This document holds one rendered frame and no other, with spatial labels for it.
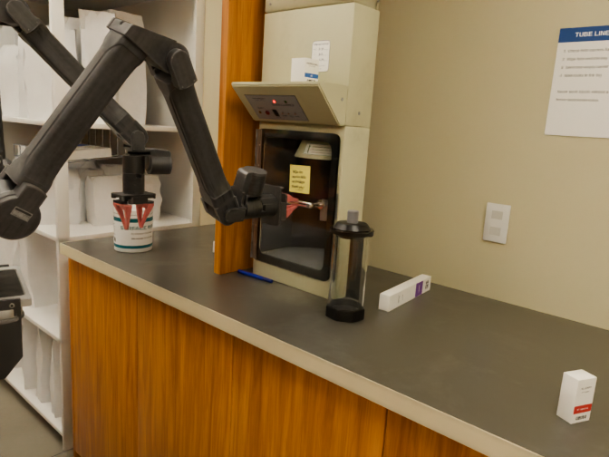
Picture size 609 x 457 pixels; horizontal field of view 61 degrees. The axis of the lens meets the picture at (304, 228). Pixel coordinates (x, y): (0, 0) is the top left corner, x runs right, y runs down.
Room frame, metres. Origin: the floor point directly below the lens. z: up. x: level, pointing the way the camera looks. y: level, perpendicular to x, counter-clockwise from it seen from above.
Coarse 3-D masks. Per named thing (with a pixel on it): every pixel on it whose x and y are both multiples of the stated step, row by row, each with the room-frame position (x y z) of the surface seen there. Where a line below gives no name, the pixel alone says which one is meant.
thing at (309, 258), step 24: (264, 144) 1.52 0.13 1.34; (288, 144) 1.46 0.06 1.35; (312, 144) 1.40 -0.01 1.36; (336, 144) 1.34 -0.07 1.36; (264, 168) 1.52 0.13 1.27; (288, 168) 1.45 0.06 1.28; (312, 168) 1.40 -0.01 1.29; (336, 168) 1.34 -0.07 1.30; (288, 192) 1.45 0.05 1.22; (312, 192) 1.39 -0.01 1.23; (312, 216) 1.39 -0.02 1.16; (264, 240) 1.51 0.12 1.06; (288, 240) 1.44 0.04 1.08; (312, 240) 1.38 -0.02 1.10; (288, 264) 1.44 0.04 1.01; (312, 264) 1.38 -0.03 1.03
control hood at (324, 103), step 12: (240, 84) 1.44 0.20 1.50; (252, 84) 1.41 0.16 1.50; (264, 84) 1.38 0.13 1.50; (276, 84) 1.35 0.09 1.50; (288, 84) 1.33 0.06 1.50; (300, 84) 1.30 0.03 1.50; (312, 84) 1.27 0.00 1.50; (324, 84) 1.27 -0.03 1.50; (336, 84) 1.31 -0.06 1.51; (240, 96) 1.48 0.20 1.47; (300, 96) 1.33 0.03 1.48; (312, 96) 1.30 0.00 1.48; (324, 96) 1.28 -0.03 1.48; (336, 96) 1.31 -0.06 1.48; (252, 108) 1.49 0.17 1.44; (312, 108) 1.34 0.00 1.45; (324, 108) 1.31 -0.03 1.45; (336, 108) 1.31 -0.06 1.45; (264, 120) 1.50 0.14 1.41; (276, 120) 1.47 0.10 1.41; (288, 120) 1.43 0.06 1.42; (312, 120) 1.37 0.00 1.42; (324, 120) 1.34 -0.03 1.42; (336, 120) 1.32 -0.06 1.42
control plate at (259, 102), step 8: (248, 96) 1.46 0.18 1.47; (256, 96) 1.43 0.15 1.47; (264, 96) 1.42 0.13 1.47; (272, 96) 1.39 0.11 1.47; (280, 96) 1.37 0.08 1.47; (288, 96) 1.36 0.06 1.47; (256, 104) 1.46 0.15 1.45; (264, 104) 1.44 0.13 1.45; (272, 104) 1.42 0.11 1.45; (280, 104) 1.40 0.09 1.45; (288, 104) 1.38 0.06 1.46; (296, 104) 1.36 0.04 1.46; (256, 112) 1.49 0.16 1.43; (264, 112) 1.47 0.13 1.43; (272, 112) 1.45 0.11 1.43; (280, 112) 1.43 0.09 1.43; (296, 120) 1.41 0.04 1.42; (304, 120) 1.39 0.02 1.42
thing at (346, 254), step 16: (336, 240) 1.21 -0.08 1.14; (352, 240) 1.19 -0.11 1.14; (368, 240) 1.21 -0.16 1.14; (336, 256) 1.21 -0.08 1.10; (352, 256) 1.19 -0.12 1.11; (368, 256) 1.23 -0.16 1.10; (336, 272) 1.20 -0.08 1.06; (352, 272) 1.19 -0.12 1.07; (336, 288) 1.20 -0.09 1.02; (352, 288) 1.19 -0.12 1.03; (336, 304) 1.20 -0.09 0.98; (352, 304) 1.19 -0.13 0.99
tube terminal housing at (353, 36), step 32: (288, 32) 1.49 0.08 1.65; (320, 32) 1.41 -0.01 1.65; (352, 32) 1.35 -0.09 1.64; (288, 64) 1.49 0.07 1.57; (352, 64) 1.35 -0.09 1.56; (352, 96) 1.36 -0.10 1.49; (288, 128) 1.48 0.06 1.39; (320, 128) 1.40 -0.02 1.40; (352, 128) 1.37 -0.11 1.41; (352, 160) 1.38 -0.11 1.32; (352, 192) 1.39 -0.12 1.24; (320, 288) 1.37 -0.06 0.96
